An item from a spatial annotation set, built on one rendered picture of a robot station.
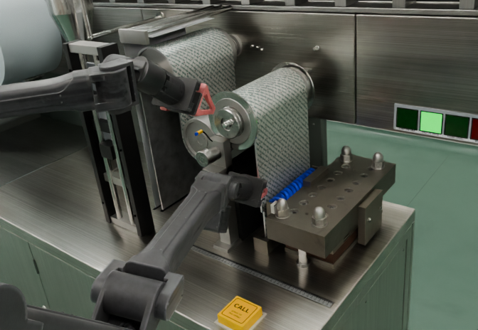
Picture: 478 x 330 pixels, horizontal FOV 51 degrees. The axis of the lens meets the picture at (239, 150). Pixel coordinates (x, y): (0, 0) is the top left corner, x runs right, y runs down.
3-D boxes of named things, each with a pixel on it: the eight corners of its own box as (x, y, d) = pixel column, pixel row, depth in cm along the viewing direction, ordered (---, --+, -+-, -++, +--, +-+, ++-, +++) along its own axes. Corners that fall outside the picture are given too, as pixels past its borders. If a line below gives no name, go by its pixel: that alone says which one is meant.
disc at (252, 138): (208, 139, 126) (207, 84, 118) (209, 138, 126) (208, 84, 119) (255, 158, 118) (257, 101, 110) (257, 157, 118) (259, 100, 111)
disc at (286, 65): (267, 106, 143) (269, 57, 136) (267, 105, 144) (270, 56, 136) (311, 121, 136) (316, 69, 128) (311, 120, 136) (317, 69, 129)
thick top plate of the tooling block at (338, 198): (267, 238, 122) (264, 217, 119) (343, 170, 149) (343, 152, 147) (325, 259, 112) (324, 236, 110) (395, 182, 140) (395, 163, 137)
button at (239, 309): (218, 322, 107) (216, 313, 106) (237, 303, 112) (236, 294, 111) (243, 336, 103) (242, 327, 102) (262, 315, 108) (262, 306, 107)
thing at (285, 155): (260, 212, 125) (254, 145, 117) (309, 173, 141) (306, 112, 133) (262, 213, 125) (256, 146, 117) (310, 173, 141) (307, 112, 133)
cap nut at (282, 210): (272, 216, 119) (270, 200, 117) (280, 209, 122) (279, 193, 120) (284, 220, 117) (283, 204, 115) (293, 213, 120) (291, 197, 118)
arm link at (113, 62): (115, 116, 87) (106, 68, 83) (77, 104, 94) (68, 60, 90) (166, 97, 95) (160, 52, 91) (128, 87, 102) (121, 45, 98)
